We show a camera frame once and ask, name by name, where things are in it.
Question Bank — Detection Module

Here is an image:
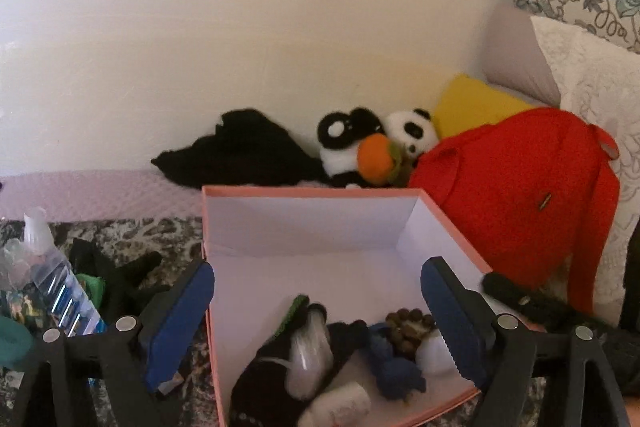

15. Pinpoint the black knit glove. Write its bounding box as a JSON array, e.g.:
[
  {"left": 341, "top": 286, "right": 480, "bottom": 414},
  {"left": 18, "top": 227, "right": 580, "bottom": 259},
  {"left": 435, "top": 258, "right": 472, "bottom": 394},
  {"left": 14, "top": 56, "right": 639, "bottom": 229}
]
[{"left": 70, "top": 239, "right": 170, "bottom": 324}]

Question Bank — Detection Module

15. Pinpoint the blue battery blister pack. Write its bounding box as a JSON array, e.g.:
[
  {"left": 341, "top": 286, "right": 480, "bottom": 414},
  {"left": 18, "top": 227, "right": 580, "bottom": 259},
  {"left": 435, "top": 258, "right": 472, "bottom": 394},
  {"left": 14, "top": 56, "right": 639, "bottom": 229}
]
[{"left": 30, "top": 247, "right": 106, "bottom": 337}]

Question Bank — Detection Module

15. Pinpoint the blue yarn pompom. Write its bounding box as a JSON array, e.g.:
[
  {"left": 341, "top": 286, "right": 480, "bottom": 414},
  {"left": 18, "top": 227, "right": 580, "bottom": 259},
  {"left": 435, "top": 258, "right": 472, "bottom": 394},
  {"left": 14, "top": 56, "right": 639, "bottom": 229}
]
[{"left": 363, "top": 323, "right": 426, "bottom": 401}]

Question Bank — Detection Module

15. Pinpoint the teal oval case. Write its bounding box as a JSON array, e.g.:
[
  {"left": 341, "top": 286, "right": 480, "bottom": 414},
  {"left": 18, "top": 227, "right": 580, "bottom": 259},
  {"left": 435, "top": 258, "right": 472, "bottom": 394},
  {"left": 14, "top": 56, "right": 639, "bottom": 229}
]
[{"left": 0, "top": 317, "right": 34, "bottom": 372}]

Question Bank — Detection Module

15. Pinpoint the black glove in box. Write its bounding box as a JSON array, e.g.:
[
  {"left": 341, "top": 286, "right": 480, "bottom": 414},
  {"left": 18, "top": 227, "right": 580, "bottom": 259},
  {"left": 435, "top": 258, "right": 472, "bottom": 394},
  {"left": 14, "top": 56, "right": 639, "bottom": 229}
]
[{"left": 229, "top": 295, "right": 368, "bottom": 426}]

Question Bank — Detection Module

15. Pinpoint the clear plastic bottle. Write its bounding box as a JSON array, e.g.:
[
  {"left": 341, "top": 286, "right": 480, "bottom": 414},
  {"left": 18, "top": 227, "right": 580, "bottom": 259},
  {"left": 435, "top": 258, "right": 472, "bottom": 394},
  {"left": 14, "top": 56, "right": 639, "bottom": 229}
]
[{"left": 23, "top": 207, "right": 54, "bottom": 256}]

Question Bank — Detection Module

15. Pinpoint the red fabric bag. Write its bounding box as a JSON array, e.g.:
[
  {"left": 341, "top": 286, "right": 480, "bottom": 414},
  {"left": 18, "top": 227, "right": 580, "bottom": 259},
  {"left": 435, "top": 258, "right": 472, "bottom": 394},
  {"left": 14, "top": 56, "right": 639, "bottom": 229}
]
[{"left": 409, "top": 107, "right": 620, "bottom": 314}]

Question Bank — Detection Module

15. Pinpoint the translucent white bottle in box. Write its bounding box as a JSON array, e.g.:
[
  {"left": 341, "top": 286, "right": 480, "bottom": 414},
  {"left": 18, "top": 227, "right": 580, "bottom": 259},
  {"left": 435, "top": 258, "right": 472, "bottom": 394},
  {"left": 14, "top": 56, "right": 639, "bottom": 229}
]
[{"left": 285, "top": 303, "right": 333, "bottom": 401}]

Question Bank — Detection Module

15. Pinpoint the pink quilted bedspread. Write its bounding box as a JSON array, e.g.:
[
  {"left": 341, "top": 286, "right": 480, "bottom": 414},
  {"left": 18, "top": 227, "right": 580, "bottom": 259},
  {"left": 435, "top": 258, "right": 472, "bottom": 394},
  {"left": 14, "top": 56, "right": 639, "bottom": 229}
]
[{"left": 1, "top": 170, "right": 203, "bottom": 222}]

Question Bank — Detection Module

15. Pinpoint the pink cardboard storage box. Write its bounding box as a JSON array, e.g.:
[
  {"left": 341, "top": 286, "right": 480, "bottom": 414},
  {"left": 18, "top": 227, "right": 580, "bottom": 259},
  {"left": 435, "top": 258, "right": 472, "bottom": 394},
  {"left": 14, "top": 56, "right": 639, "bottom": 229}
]
[{"left": 203, "top": 186, "right": 488, "bottom": 425}]

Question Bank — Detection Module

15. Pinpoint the orange plush ball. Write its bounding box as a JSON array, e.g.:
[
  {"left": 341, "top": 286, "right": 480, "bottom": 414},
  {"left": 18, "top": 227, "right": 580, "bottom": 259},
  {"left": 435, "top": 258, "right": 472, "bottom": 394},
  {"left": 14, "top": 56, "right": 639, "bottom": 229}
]
[{"left": 357, "top": 133, "right": 402, "bottom": 186}]

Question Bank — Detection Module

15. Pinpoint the black cloth on bed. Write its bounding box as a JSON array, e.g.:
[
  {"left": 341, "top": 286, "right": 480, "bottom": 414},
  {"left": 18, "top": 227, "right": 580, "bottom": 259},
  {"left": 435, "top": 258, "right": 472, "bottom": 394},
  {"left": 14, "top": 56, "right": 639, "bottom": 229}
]
[{"left": 151, "top": 108, "right": 324, "bottom": 188}]

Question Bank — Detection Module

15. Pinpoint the yellow pillow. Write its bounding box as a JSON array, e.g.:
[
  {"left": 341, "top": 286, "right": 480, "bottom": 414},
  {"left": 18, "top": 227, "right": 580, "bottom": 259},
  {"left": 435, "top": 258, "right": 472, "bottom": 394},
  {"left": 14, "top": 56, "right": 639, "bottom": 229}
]
[{"left": 432, "top": 75, "right": 535, "bottom": 140}]

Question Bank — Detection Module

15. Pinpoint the panda plush toy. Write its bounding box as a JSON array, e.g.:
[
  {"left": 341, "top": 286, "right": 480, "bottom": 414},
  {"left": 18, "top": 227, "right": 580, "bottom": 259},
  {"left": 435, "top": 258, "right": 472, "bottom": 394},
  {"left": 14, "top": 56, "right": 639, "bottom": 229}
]
[{"left": 317, "top": 107, "right": 439, "bottom": 187}]

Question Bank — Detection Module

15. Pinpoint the white lace pillow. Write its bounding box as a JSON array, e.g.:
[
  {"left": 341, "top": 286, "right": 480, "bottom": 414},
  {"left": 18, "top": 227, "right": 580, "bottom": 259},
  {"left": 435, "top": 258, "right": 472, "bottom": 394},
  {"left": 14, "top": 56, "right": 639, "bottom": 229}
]
[{"left": 532, "top": 16, "right": 639, "bottom": 324}]

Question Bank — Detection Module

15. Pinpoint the floral patterned pillow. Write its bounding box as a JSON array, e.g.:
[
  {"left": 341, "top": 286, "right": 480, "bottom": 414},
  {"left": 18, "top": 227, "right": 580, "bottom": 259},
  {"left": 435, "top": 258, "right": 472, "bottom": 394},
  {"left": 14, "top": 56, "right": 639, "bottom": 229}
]
[{"left": 513, "top": 0, "right": 639, "bottom": 53}]

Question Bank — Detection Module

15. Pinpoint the wooden bead bracelet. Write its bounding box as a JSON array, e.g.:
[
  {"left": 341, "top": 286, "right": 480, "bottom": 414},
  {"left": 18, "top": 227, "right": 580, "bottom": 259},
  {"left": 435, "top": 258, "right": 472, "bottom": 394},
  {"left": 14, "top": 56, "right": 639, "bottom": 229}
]
[{"left": 384, "top": 307, "right": 437, "bottom": 356}]

